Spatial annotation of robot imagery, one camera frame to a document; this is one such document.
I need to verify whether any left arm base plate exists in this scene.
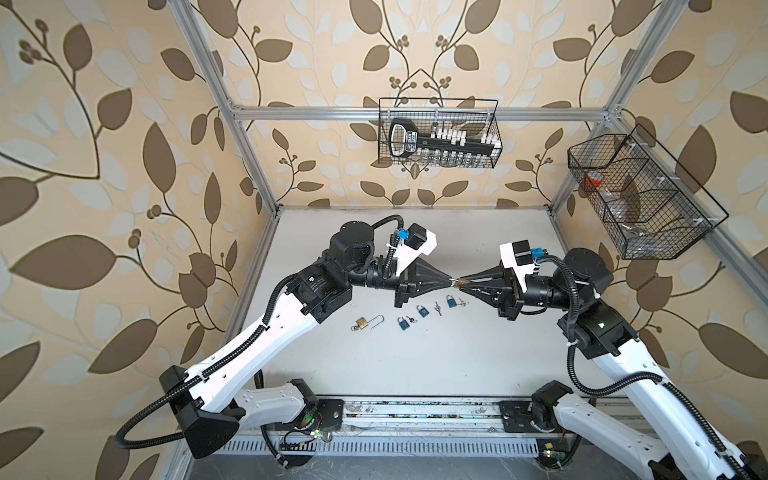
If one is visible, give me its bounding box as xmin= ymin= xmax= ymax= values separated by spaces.
xmin=281 ymin=397 xmax=346 ymax=434

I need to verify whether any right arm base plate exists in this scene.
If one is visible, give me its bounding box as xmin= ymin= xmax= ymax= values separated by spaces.
xmin=498 ymin=400 xmax=545 ymax=434

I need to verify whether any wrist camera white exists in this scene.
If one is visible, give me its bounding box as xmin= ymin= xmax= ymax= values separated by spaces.
xmin=499 ymin=240 xmax=548 ymax=293
xmin=393 ymin=223 xmax=437 ymax=276

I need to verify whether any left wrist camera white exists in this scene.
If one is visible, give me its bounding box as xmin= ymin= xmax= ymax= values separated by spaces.
xmin=393 ymin=223 xmax=437 ymax=276

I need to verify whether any long-shackle brass padlock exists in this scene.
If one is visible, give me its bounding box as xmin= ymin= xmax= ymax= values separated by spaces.
xmin=350 ymin=315 xmax=385 ymax=332

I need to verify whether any black tool with white bits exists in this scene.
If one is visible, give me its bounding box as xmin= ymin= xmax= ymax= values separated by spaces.
xmin=385 ymin=119 xmax=502 ymax=158

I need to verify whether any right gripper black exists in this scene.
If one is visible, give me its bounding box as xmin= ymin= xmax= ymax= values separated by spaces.
xmin=459 ymin=261 xmax=576 ymax=322

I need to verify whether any back wire basket black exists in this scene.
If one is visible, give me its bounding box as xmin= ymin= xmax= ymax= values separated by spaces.
xmin=378 ymin=96 xmax=503 ymax=169

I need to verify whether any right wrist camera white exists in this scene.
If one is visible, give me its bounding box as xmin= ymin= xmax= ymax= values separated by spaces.
xmin=499 ymin=240 xmax=548 ymax=293

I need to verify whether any side wire basket black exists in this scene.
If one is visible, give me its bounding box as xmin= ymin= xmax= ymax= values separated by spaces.
xmin=567 ymin=124 xmax=729 ymax=260

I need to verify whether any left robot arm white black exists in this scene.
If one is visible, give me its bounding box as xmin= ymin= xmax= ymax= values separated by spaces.
xmin=114 ymin=215 xmax=451 ymax=459

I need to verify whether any red capped clear bottle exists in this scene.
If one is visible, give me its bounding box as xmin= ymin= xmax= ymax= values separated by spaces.
xmin=582 ymin=170 xmax=605 ymax=193

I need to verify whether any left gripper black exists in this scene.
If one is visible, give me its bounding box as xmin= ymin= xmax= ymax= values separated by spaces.
xmin=342 ymin=258 xmax=452 ymax=309

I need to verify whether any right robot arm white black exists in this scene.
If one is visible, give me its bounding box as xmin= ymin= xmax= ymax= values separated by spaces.
xmin=456 ymin=241 xmax=767 ymax=479

